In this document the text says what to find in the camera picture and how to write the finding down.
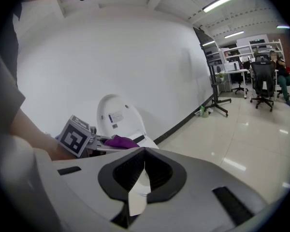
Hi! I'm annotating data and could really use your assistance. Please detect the white office desk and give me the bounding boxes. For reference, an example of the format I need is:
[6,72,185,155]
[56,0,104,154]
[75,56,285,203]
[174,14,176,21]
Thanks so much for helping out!
[214,68,251,99]

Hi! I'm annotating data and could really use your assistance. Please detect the white storage shelves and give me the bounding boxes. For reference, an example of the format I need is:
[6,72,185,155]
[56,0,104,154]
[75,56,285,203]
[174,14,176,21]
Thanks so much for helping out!
[219,38,284,73]

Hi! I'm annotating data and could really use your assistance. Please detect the black rolling screen stand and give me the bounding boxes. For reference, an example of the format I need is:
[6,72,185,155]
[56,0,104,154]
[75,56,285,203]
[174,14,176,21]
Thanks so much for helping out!
[208,50,232,117]

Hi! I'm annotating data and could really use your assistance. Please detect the purple cloth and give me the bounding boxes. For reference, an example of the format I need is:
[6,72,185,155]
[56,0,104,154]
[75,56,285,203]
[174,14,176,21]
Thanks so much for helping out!
[103,134,140,150]

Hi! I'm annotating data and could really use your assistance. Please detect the white toilet lid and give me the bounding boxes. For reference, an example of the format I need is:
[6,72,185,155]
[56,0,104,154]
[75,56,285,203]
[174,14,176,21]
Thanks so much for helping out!
[96,94,147,140]

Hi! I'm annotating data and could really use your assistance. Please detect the white toilet body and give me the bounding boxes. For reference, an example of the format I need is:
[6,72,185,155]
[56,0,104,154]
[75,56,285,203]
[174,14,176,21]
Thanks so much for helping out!
[130,131,160,150]

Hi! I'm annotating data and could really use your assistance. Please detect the person's left forearm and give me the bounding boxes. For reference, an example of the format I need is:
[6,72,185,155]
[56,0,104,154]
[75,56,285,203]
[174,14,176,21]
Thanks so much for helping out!
[9,105,76,161]

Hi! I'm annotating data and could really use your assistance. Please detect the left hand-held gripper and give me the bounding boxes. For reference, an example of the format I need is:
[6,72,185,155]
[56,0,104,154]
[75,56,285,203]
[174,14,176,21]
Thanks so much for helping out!
[59,115,115,159]

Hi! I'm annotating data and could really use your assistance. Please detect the black screen on stand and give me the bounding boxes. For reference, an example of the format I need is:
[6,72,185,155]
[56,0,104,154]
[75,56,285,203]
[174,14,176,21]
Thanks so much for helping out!
[192,26,218,52]

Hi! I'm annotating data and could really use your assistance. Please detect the black swivel chair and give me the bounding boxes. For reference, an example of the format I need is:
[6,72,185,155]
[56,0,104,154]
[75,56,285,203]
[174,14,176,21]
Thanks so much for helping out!
[231,74,249,95]

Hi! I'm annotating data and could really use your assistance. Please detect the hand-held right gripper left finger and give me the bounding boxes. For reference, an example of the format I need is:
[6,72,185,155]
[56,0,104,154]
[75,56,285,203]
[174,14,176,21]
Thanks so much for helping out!
[52,147,146,232]

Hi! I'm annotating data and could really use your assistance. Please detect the black mesh office chair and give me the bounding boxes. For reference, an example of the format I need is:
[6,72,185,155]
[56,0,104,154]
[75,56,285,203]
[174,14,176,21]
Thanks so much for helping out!
[249,54,279,113]

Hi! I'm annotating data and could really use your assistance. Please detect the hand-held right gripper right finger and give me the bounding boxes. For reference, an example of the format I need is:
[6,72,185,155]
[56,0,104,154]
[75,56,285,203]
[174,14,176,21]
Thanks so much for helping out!
[131,147,269,232]

